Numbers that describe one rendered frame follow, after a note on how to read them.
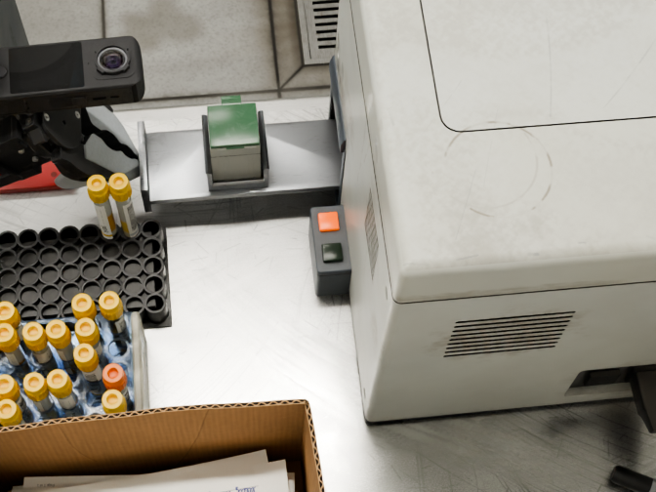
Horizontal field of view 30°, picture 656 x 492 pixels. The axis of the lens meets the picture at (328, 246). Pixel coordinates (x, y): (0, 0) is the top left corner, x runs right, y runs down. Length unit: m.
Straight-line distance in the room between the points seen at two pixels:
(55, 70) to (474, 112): 0.32
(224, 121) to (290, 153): 0.09
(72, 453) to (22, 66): 0.28
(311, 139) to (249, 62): 1.14
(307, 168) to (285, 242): 0.07
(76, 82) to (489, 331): 0.34
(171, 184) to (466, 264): 0.38
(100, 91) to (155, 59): 1.30
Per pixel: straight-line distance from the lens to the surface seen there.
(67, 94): 0.91
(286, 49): 2.21
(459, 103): 0.77
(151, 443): 0.90
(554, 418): 1.02
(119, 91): 0.91
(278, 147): 1.05
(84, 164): 0.96
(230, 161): 1.00
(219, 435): 0.89
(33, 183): 1.09
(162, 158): 1.05
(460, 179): 0.75
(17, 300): 1.02
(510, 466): 1.00
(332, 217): 1.00
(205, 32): 2.23
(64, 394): 0.90
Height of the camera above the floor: 1.83
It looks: 65 degrees down
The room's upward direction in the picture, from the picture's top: 5 degrees clockwise
